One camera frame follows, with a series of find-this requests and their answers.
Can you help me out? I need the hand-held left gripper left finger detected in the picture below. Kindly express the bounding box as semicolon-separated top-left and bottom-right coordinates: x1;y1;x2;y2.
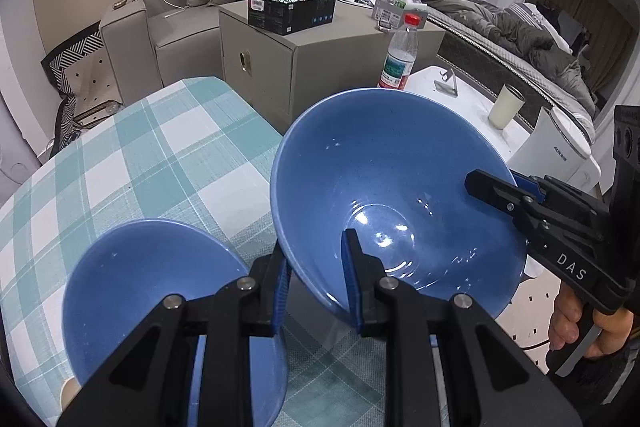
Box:
57;239;293;427

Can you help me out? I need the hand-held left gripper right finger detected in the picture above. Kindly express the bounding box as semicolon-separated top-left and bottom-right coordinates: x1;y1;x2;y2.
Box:
341;228;591;427

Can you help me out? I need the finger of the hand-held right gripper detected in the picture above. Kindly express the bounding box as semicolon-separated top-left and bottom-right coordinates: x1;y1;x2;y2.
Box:
515;174;606;220
465;169;536;223

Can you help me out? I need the blue bowl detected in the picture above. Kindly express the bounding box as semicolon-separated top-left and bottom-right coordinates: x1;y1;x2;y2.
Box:
270;88;530;324
61;218;289;427

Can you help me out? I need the person's right forearm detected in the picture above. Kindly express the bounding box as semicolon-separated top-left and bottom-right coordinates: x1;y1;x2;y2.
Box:
545;347;638;413

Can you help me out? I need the person's right hand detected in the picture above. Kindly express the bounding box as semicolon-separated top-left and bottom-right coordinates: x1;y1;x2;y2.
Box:
547;282;635;361

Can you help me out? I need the white tabletop appliance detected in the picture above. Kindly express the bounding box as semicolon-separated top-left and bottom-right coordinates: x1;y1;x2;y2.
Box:
509;106;595;185

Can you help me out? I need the white dotted stool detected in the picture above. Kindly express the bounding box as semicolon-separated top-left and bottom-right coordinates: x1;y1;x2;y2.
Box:
495;257;563;363

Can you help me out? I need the cream cup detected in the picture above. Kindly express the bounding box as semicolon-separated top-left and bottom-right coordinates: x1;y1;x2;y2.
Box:
488;83;525;130

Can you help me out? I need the white side table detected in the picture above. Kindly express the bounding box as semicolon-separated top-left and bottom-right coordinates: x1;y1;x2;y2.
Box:
404;65;603;208

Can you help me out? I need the silver phone stand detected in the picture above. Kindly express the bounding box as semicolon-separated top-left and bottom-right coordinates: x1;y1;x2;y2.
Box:
434;68;461;98

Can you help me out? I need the plastic bottle with red cap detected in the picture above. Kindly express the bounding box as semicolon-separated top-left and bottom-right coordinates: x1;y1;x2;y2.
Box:
376;13;421;90

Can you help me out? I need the teal checked tablecloth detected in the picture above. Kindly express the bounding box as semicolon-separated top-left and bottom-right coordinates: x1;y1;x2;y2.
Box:
0;77;451;427

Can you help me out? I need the small printed box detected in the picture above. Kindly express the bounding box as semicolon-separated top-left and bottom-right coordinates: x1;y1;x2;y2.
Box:
372;0;428;30

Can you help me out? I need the grey bedside cabinet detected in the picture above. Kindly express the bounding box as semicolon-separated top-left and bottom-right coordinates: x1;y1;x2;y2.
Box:
218;0;447;122

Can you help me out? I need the black open box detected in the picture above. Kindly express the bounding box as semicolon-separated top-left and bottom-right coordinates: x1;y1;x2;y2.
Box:
247;0;337;36

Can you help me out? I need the grey sofa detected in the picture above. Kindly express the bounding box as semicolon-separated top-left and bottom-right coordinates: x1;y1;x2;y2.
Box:
99;0;311;105

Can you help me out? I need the black chair with patterned cushion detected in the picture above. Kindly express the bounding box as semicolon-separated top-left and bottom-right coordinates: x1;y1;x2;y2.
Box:
40;21;126;158

